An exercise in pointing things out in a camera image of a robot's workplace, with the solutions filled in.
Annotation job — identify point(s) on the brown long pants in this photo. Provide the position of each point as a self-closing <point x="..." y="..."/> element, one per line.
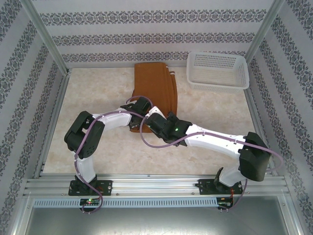
<point x="154" y="83"/>

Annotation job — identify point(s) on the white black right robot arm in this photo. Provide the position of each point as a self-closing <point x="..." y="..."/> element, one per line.
<point x="220" y="144"/>

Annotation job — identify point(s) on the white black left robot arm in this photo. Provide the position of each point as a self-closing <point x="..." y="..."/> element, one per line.
<point x="112" y="120"/>

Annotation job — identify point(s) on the white plastic mesh basket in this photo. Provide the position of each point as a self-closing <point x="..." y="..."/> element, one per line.
<point x="217" y="73"/>

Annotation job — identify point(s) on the small circuit board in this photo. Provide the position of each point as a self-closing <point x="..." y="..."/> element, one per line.
<point x="225" y="205"/>
<point x="90" y="202"/>

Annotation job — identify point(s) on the grey metal panel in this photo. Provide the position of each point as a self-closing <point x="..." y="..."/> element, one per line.
<point x="156" y="221"/>

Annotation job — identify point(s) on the aluminium mounting rail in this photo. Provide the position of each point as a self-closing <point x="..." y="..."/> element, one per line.
<point x="151" y="184"/>

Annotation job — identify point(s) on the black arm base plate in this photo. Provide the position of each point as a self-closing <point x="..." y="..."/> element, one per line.
<point x="105" y="187"/>
<point x="205" y="186"/>

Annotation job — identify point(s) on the aluminium side rail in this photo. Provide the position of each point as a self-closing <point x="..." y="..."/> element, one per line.
<point x="52" y="122"/>

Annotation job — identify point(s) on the aluminium frame post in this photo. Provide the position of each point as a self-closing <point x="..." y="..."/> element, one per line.
<point x="265" y="29"/>
<point x="47" y="36"/>

